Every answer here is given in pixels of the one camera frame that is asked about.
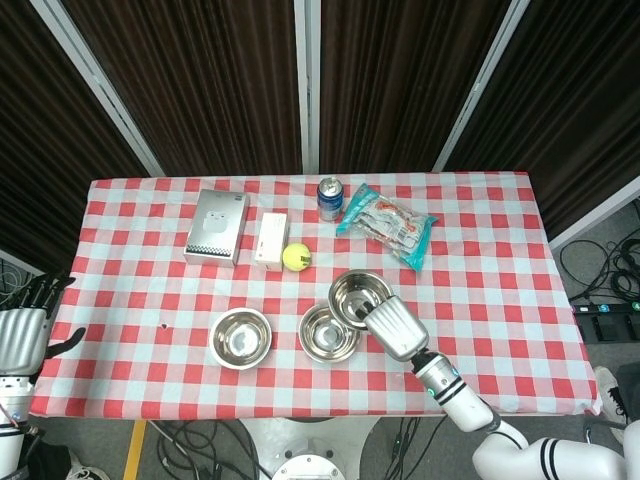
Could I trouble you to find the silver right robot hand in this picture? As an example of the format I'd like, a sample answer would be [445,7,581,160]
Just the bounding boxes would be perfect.
[351,295,431,362]

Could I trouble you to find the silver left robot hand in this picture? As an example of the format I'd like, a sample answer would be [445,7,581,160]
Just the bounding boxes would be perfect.
[0,272,86,375]

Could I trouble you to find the steel bowl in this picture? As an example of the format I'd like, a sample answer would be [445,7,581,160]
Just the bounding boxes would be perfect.
[327,269,394,330]
[209,307,273,370]
[298,303,362,364]

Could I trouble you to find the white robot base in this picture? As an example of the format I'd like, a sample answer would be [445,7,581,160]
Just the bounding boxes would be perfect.
[237,417,381,480]

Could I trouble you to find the teal snack packet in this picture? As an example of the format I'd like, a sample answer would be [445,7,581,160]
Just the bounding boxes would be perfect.
[335,182,440,273]

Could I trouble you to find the yellow tennis ball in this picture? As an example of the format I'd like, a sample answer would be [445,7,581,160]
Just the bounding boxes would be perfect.
[282,242,314,273]

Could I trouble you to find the red white checkered tablecloth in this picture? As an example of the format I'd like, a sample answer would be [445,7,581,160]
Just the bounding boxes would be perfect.
[28,171,601,419]

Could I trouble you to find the blue soda can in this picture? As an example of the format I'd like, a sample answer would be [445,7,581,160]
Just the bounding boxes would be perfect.
[316,176,345,222]

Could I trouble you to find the small white carton box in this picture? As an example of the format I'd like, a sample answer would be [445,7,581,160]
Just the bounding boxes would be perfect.
[254,212,291,273]

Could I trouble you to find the silver earbuds box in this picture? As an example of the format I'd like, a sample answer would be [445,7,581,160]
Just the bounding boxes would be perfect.
[182,188,251,269]

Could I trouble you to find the white sneaker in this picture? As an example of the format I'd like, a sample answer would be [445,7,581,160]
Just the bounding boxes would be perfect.
[593,365,629,441]

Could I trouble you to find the black cables under table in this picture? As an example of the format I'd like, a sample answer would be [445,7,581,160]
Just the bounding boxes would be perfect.
[147,418,271,480]

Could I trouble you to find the black floor cable bundle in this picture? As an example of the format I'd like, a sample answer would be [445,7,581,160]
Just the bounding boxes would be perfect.
[558,234,640,302]

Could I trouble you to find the white partition post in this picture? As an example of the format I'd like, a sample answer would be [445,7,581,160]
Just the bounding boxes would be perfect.
[432,0,526,172]
[29,0,166,177]
[293,0,321,175]

